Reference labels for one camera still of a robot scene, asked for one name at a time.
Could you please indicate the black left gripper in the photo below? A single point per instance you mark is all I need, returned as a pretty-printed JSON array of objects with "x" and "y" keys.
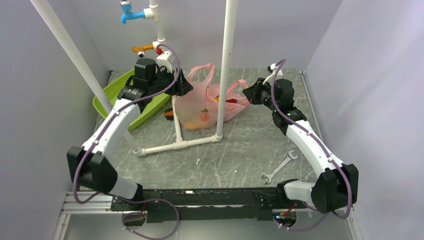
[{"x": 181, "y": 87}]

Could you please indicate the orange fake fruit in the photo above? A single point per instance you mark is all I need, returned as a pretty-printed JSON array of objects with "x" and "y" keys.
[{"x": 203, "y": 120}]

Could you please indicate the red fake fruit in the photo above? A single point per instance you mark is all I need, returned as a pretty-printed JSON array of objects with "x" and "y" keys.
[{"x": 234, "y": 101}]

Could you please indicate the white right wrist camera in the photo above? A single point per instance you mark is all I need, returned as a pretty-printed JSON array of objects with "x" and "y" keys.
[{"x": 274, "y": 74}]

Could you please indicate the blue plastic faucet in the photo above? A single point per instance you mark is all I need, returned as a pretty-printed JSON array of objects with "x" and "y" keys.
[{"x": 128, "y": 15}]

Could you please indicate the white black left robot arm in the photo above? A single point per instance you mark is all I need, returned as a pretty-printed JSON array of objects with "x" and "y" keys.
[{"x": 89, "y": 164}]

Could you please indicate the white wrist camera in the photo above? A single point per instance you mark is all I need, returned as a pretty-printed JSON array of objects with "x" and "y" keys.
[
  {"x": 274, "y": 74},
  {"x": 164, "y": 60}
]

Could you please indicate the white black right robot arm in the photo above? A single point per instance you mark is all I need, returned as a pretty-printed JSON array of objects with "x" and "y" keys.
[{"x": 336, "y": 186}]

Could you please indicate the green plastic basin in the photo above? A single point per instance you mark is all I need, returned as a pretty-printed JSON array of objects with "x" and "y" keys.
[{"x": 118, "y": 80}]

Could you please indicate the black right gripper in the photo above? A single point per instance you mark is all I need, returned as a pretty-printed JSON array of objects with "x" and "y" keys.
[{"x": 253, "y": 92}]

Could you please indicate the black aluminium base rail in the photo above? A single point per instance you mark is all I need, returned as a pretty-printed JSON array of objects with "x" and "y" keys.
[{"x": 260, "y": 203}]

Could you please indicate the silver wrench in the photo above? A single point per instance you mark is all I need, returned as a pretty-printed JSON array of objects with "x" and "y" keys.
[{"x": 268, "y": 177}]

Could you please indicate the orange plastic faucet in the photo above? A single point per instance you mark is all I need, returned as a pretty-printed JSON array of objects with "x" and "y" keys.
[{"x": 141, "y": 50}]

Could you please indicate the white PVC pipe frame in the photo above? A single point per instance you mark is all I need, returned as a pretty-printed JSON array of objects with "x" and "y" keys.
[{"x": 50, "y": 17}]

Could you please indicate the orange black brush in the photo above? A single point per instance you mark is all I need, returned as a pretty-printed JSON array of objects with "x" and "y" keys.
[{"x": 169, "y": 114}]

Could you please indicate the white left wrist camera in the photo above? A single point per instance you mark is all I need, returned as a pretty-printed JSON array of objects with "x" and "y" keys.
[{"x": 164, "y": 60}]

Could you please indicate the pink plastic bag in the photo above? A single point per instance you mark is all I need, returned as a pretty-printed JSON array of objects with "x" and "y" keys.
[{"x": 202, "y": 97}]

